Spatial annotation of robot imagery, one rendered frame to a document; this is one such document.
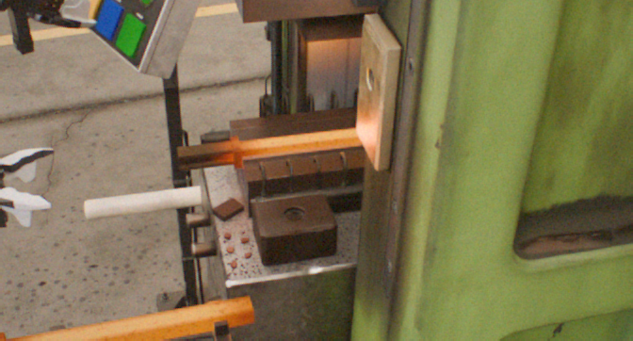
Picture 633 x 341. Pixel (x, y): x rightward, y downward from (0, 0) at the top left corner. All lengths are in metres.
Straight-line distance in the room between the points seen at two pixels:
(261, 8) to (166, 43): 0.56
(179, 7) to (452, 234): 0.92
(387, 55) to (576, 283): 0.38
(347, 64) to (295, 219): 0.40
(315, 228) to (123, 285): 1.40
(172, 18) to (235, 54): 2.07
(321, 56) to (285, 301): 0.48
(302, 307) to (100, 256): 1.46
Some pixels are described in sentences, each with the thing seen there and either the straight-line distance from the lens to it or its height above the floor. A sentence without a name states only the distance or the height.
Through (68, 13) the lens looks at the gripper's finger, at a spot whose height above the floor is 1.11.
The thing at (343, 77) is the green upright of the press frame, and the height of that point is 1.01.
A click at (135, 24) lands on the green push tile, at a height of 1.03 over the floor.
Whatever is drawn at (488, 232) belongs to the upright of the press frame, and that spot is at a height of 1.19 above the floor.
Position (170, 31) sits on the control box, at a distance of 1.65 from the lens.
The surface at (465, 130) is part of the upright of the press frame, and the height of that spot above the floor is 1.33.
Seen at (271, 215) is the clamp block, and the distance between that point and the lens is 1.23.
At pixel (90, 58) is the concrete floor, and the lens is 3.77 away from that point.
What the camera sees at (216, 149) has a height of 1.01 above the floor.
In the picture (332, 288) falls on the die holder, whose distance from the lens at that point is 1.27.
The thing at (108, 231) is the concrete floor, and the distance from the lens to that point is 2.75.
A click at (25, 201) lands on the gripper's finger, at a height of 1.00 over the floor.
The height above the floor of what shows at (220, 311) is 0.99.
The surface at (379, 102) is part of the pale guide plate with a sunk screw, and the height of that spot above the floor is 1.28.
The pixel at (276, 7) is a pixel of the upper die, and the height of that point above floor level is 1.29.
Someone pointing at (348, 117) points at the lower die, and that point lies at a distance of 1.44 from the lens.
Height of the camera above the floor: 1.77
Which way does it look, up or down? 37 degrees down
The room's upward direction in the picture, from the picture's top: 2 degrees clockwise
